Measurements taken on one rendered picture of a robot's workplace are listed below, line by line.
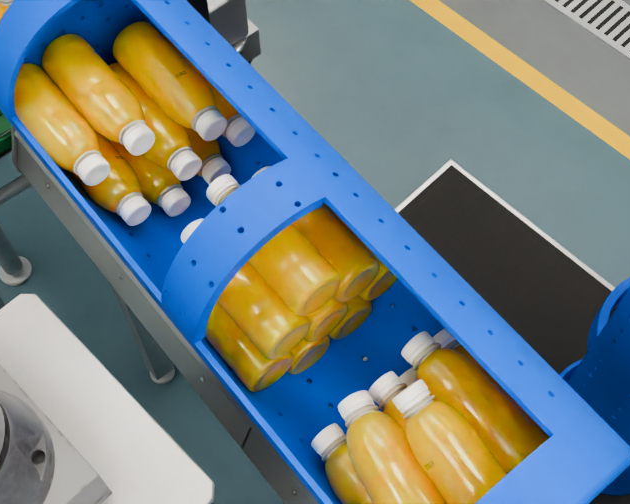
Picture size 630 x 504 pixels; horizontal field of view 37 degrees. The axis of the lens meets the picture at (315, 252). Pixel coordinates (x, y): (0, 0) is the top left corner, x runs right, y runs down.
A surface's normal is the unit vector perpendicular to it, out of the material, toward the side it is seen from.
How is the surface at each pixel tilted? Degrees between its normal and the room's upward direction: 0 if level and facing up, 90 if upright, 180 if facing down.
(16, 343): 0
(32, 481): 72
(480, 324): 34
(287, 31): 0
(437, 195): 0
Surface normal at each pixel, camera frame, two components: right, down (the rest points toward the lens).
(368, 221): 0.36, -0.68
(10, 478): 0.87, 0.18
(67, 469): -0.01, -0.47
